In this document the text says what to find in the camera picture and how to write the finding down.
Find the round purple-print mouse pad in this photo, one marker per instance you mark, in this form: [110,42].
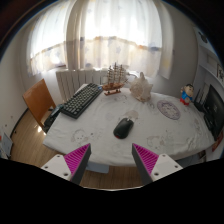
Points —
[168,109]

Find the white printed tablecloth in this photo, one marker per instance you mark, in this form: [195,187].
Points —
[96,133]

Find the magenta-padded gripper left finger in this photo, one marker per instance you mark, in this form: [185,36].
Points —
[77,159]

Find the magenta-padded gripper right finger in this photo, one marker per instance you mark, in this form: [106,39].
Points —
[146,160]

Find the black computer mouse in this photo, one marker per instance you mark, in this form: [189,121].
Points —
[123,128]

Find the black monitor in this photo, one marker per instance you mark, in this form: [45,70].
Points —
[215,110]

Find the white radiator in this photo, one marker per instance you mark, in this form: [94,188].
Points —
[73,81]

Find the black keyboard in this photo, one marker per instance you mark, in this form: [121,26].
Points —
[81,100]

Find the white shelf unit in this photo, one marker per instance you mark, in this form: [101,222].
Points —
[210,63]

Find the wooden chair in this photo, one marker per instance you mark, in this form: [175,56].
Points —
[37,100]

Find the white star-print curtain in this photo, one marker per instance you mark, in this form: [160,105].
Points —
[116,33]

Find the red packet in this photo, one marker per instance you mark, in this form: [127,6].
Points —
[218,143]

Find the large white conch shell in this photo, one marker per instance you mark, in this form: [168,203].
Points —
[141,88]

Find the cartoon boy figurine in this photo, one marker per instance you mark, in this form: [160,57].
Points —
[186,95]

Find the black router with antennas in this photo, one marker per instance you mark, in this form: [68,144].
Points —
[199,106]

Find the wooden model sailing ship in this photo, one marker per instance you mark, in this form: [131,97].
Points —
[113,86]

